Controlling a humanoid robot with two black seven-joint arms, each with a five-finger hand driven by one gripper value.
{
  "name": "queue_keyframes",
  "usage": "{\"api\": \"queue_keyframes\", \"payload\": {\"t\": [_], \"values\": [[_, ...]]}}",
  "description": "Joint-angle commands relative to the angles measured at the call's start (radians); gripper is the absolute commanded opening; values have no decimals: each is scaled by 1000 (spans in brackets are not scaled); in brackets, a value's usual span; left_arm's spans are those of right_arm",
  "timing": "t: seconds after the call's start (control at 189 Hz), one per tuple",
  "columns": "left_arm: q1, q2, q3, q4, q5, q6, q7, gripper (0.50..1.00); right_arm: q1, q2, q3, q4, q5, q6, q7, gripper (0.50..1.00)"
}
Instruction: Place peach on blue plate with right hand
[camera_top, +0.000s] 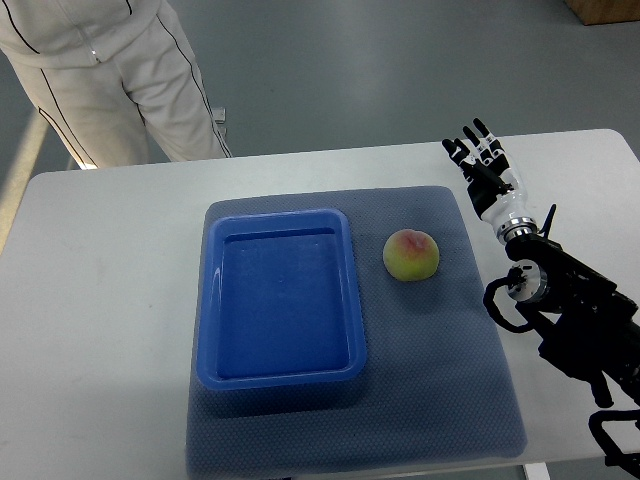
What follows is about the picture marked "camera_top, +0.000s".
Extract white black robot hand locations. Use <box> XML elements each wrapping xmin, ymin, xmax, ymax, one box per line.
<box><xmin>442</xmin><ymin>118</ymin><xmax>539</xmax><ymax>244</ymax></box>

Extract yellow red peach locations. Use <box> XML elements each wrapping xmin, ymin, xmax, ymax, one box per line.
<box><xmin>382</xmin><ymin>229</ymin><xmax>440</xmax><ymax>282</ymax></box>

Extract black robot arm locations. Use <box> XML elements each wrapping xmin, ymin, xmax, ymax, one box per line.
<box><xmin>483</xmin><ymin>217</ymin><xmax>639</xmax><ymax>476</ymax></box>

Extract upper metal floor plate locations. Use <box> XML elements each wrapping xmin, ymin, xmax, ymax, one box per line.
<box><xmin>212</xmin><ymin>107</ymin><xmax>226</xmax><ymax>124</ymax></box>

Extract wooden box corner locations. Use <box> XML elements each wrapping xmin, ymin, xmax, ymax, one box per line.
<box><xmin>565</xmin><ymin>0</ymin><xmax>640</xmax><ymax>26</ymax></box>

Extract blue-grey textured mat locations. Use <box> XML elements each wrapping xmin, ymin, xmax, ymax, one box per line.
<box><xmin>186</xmin><ymin>186</ymin><xmax>527</xmax><ymax>479</ymax></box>

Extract blue plastic tray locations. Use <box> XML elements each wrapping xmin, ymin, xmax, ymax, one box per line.
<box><xmin>195</xmin><ymin>209</ymin><xmax>367</xmax><ymax>392</ymax></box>

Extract white table leg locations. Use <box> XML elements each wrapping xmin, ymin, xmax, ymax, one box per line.
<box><xmin>522</xmin><ymin>462</ymin><xmax>551</xmax><ymax>480</ymax></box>

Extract person in beige clothes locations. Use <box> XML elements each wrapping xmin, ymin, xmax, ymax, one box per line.
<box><xmin>1</xmin><ymin>1</ymin><xmax>231</xmax><ymax>169</ymax></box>

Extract black cable loop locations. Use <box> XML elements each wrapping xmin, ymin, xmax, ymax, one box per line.
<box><xmin>482</xmin><ymin>276</ymin><xmax>539</xmax><ymax>333</ymax></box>

